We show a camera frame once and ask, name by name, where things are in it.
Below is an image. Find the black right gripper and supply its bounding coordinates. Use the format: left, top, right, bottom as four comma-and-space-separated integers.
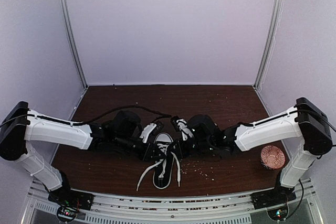
167, 137, 214, 160

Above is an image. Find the white shoelace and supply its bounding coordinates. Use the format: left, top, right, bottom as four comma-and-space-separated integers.
136, 142, 182, 191

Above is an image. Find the black white canvas sneaker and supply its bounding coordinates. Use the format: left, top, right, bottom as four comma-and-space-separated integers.
153, 133, 175, 189

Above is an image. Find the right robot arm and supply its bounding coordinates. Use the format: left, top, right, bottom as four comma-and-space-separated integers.
171, 97, 333, 204

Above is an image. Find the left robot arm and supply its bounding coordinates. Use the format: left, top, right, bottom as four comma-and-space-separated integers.
1, 101, 163, 205

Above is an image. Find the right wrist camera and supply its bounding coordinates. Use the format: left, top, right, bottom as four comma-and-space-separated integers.
170, 116, 194, 141

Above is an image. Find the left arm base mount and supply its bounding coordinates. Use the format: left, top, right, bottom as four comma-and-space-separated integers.
47, 190, 94, 223

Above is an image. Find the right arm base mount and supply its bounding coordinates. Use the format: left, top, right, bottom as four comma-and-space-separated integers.
251, 187, 296, 221

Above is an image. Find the front aluminium rail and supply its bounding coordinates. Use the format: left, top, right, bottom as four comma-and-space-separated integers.
22, 178, 322, 224

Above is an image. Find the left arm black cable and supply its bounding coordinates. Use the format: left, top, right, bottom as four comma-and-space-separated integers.
0, 105, 173, 130

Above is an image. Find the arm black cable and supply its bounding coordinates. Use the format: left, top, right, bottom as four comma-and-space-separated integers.
0, 105, 173, 130
293, 104, 336, 209

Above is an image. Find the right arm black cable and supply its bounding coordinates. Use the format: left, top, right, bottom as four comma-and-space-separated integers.
293, 104, 336, 209

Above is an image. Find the right aluminium frame post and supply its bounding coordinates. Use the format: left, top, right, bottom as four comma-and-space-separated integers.
254, 0, 284, 91

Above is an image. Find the aluminium frame post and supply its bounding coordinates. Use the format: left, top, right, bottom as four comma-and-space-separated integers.
60, 0, 88, 89
254, 0, 284, 91

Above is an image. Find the left aluminium frame post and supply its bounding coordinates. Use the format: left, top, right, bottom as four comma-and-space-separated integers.
60, 0, 88, 89

